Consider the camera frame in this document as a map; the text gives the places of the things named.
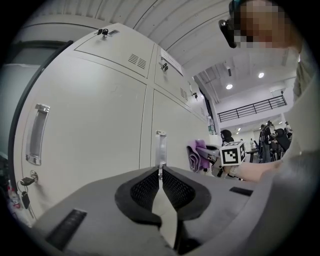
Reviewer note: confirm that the black head-worn camera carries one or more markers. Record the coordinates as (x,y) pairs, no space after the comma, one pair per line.
(227,33)

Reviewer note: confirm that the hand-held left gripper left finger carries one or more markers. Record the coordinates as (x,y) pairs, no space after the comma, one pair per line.
(100,212)

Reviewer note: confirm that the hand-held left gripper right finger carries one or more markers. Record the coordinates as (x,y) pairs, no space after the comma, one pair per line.
(220,205)

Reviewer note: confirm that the red label water bottles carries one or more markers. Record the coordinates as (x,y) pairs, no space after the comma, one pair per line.
(15,200)

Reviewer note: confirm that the person's head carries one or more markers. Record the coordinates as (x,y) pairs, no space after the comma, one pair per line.
(265,22)

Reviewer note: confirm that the person's grey t-shirt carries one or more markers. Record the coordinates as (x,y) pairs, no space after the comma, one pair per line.
(303,75)

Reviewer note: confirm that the grey metal locker cabinet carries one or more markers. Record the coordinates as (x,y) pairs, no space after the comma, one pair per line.
(87,112)

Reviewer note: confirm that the plastic-wrapped green label bottles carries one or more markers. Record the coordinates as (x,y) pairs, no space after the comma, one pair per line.
(211,125)

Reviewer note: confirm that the white paper notice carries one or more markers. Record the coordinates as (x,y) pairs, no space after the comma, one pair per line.
(171,61)

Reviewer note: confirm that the person's right forearm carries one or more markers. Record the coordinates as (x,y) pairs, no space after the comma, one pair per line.
(255,171)

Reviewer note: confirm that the purple cloth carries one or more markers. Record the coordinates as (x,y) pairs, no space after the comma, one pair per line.
(196,160)

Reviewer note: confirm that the round ceiling lamp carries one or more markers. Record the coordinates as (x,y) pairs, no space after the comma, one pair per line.
(261,75)
(229,86)

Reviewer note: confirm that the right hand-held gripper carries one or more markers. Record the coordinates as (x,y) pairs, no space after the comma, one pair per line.
(232,153)

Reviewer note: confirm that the black balcony railing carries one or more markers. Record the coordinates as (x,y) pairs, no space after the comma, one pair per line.
(252,108)

